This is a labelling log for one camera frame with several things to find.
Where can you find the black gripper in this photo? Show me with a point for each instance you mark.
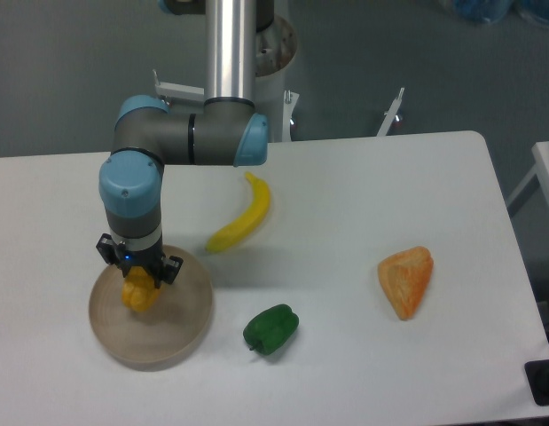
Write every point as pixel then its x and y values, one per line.
pixel 153 260

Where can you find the yellow bell pepper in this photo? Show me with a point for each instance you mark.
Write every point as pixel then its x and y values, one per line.
pixel 139 292

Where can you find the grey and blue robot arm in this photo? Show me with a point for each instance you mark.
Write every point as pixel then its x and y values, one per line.
pixel 148 137

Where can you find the beige round plate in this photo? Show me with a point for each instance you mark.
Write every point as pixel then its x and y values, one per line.
pixel 164 334

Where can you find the green bell pepper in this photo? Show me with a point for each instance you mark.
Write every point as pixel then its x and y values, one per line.
pixel 269 330

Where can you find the yellow banana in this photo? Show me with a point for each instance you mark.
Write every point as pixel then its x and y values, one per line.
pixel 248 221

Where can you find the orange pumpkin slice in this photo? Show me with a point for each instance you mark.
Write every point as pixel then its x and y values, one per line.
pixel 404 277

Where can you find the black device at table edge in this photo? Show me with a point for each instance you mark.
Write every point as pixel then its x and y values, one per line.
pixel 537 373

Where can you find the white side table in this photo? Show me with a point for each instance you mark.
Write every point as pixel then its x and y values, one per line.
pixel 536 178

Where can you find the blue bag in background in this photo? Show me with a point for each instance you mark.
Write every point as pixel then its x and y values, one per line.
pixel 489 12

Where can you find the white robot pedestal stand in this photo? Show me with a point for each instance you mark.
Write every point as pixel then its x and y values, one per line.
pixel 276 48

